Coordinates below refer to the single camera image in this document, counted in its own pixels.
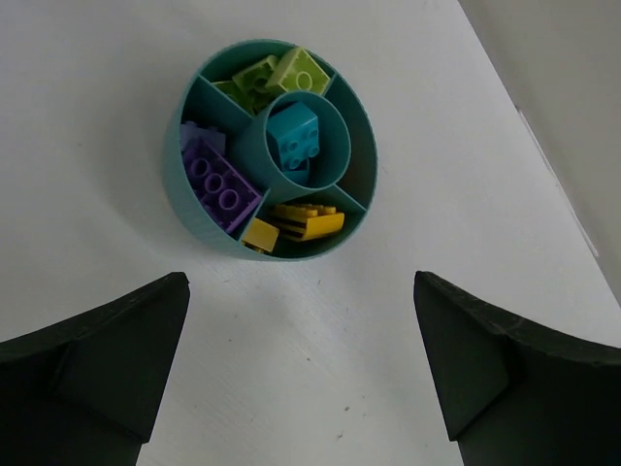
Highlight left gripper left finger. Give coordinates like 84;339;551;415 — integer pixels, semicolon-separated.
1;272;190;465

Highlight teal rounded lego brick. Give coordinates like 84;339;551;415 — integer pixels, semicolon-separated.
282;159;310;186

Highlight lime green lego brick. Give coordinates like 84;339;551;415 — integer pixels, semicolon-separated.
212;81;273;117

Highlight teal divided round container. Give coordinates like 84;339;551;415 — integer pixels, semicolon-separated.
163;39;377;262

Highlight lilac lego brick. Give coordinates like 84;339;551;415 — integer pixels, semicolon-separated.
180;120;226;152

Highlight teal square lego brick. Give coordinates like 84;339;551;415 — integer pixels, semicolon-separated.
266;102;320;171

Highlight yellow face lego brick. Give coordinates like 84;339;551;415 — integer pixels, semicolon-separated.
241;217;279;253

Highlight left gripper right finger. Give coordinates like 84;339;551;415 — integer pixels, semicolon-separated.
413;271;620;465

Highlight lime green curved brick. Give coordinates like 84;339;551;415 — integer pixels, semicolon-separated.
232;54;279;98

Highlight yellow curved lego brick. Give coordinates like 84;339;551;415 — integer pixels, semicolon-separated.
269;204;345;242

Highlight purple curved lego brick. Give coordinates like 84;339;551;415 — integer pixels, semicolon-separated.
182;142;263;235

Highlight lime green square brick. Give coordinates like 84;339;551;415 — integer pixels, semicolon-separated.
274;48;330;94

